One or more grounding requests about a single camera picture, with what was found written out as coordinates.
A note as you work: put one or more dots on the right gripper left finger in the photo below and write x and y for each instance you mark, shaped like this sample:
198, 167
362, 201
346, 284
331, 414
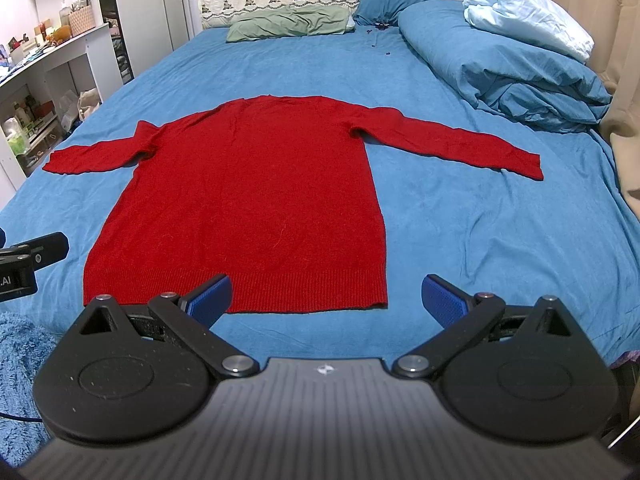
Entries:
189, 319

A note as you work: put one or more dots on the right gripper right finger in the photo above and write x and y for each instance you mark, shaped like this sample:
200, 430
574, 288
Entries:
466, 320

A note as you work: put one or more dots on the red knit sweater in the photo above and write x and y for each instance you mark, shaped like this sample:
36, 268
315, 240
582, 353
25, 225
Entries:
274, 192

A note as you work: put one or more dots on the blue fluffy rug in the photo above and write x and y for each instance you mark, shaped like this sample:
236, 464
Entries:
24, 348

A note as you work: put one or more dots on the blue bed sheet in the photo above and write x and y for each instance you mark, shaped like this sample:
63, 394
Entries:
570, 235

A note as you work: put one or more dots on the beige bag on floor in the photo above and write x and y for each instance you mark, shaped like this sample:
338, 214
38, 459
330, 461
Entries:
88, 102

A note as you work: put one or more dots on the blue folded duvet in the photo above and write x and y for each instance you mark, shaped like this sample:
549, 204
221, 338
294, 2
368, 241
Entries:
537, 87

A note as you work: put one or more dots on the woven storage basket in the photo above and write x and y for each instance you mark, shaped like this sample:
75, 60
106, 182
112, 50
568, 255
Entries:
81, 20

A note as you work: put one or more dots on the white grey wardrobe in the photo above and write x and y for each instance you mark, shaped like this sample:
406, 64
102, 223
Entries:
149, 29

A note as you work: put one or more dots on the green pillow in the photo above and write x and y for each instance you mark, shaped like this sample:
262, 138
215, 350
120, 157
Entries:
291, 21

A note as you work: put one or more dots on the light blue blanket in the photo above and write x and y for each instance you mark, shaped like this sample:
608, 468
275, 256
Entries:
542, 23

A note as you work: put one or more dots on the beige curtain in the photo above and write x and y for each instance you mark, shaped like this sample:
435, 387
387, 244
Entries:
614, 26

